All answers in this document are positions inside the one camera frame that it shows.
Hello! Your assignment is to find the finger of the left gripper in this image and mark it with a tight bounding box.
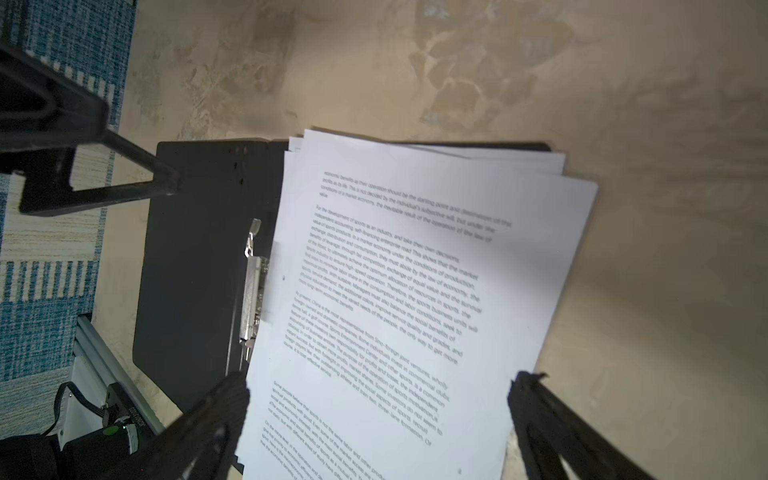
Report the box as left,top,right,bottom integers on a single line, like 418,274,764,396
0,41,182,217

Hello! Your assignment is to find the white paper sheet underneath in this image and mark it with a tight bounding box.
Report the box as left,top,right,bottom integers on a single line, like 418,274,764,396
289,130,566,175

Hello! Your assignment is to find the white text paper sheet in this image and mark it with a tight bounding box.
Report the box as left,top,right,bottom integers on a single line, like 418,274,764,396
237,130,599,479

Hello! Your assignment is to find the metal folder clip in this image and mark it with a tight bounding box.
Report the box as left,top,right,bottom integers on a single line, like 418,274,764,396
239,218,268,365

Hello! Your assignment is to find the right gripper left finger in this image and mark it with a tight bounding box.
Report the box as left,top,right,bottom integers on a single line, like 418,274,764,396
97,372,250,479

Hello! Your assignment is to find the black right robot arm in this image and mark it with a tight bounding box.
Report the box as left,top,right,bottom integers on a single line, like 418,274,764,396
1,371,649,479

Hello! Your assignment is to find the aluminium front rail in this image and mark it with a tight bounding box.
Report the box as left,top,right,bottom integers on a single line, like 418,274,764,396
72,314,164,434

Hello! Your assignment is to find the red folder black inside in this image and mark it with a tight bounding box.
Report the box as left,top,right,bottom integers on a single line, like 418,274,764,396
131,139,553,415

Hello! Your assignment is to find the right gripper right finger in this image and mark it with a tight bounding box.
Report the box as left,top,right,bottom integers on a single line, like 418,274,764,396
507,371,651,479

